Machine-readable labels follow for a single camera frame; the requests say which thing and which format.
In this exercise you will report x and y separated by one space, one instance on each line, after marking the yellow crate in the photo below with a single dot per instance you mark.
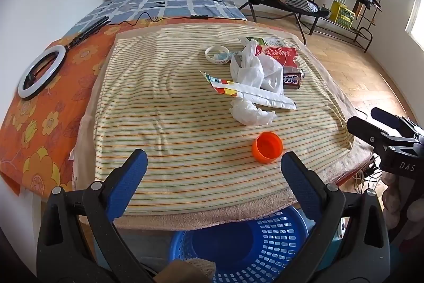
343 16

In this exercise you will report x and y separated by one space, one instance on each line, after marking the striped grey cloth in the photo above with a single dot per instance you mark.
298 1

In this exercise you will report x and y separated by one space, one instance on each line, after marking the blue plastic basket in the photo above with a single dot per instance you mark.
238 243

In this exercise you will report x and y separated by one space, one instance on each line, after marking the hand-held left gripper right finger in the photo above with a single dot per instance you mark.
298 177

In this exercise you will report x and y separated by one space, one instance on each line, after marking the long white wrapper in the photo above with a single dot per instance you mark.
265 97

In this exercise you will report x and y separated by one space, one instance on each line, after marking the black power strip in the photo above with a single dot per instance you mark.
198 16

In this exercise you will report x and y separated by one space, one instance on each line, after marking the white plastic bag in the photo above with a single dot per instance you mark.
251 70

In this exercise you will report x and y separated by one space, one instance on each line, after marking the green and white carton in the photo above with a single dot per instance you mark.
265 40

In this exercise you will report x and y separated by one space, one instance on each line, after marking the orange floral sheet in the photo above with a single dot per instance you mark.
43 110

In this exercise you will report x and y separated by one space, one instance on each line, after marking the striped towel blanket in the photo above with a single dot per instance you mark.
165 110

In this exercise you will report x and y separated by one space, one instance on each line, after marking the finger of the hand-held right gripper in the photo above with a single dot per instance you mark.
382 114
364 129

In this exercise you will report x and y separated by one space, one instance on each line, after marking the window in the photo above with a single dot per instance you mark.
417 14

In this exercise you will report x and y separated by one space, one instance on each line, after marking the teal packet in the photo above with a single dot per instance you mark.
236 54

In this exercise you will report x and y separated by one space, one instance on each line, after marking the red cardboard box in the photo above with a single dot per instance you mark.
285 56

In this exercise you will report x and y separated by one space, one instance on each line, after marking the white tissue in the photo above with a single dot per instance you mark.
248 112

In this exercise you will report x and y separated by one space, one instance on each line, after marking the orange plastic cup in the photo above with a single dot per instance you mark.
266 147

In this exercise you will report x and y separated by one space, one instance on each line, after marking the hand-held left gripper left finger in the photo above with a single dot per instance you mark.
131 177

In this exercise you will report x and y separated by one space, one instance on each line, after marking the white wristband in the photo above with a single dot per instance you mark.
216 62

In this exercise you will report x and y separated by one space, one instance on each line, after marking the blue plaid sheet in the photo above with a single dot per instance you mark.
172 4

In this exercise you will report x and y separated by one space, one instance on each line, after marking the tan fuzzy cloth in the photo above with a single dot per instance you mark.
192 271

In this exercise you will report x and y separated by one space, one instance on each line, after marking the dark snack bar wrapper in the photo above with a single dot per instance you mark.
291 79

